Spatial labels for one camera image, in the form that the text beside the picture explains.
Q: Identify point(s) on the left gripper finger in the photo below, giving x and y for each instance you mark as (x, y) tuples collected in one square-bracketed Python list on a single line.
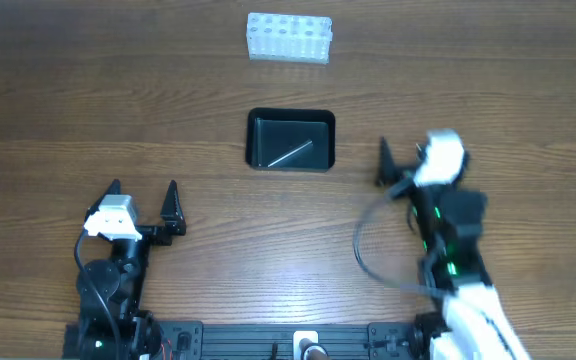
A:
[(114, 189), (174, 215)]

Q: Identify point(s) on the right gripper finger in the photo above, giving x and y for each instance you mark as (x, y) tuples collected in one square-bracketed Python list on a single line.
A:
[(385, 167)]

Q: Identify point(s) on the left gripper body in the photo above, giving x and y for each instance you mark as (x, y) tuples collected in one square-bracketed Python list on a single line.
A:
[(155, 235)]

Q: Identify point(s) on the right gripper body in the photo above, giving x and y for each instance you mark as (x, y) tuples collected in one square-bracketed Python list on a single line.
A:
[(403, 177)]

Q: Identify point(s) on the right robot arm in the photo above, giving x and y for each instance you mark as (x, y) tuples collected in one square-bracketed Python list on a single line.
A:
[(460, 220)]

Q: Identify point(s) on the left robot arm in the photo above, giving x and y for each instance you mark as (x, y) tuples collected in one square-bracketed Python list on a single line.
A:
[(103, 285)]

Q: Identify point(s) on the black tray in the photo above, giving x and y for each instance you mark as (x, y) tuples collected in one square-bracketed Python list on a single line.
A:
[(313, 125)]

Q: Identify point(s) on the white test tube rack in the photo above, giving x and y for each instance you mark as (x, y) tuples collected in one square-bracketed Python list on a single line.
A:
[(288, 45)]

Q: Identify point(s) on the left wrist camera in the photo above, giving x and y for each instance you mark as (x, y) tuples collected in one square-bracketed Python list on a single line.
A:
[(113, 217)]

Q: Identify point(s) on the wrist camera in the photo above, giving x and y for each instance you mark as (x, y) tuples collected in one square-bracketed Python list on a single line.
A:
[(113, 217), (440, 157)]

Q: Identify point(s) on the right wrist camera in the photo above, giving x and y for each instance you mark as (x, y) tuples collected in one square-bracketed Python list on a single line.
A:
[(440, 157)]

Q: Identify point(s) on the mounting rail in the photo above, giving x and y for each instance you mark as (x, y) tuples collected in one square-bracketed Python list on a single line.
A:
[(248, 342)]

